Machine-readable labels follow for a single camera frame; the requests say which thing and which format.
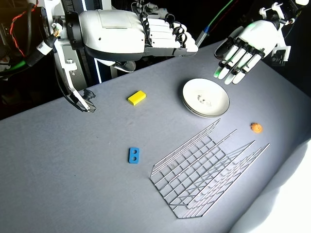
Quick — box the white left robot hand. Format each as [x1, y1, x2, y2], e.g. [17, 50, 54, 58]
[213, 20, 285, 85]

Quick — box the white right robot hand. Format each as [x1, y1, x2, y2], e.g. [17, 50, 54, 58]
[78, 2, 199, 73]

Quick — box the white plate with dark rim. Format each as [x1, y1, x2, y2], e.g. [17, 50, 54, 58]
[182, 98, 229, 119]
[182, 78, 230, 117]

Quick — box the silver wire dish rack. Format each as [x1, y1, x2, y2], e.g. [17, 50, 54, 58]
[150, 118, 271, 219]

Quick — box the white robot body column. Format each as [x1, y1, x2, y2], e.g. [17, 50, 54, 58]
[43, 0, 116, 90]

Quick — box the yellow rectangular block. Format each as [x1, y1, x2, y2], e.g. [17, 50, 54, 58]
[127, 90, 147, 106]

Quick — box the orange swirl cookie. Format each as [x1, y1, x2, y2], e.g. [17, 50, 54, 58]
[250, 122, 263, 134]

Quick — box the blue block with two holes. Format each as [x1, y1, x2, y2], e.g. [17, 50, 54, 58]
[128, 147, 140, 164]

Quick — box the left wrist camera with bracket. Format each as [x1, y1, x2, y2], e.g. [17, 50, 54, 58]
[271, 44, 292, 67]

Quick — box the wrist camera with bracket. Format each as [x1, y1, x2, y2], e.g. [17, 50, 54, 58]
[271, 44, 292, 67]
[53, 40, 97, 114]

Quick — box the green cable with plug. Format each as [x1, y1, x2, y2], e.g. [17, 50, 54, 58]
[195, 0, 235, 48]

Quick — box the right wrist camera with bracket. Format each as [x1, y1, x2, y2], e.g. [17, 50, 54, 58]
[53, 40, 97, 114]

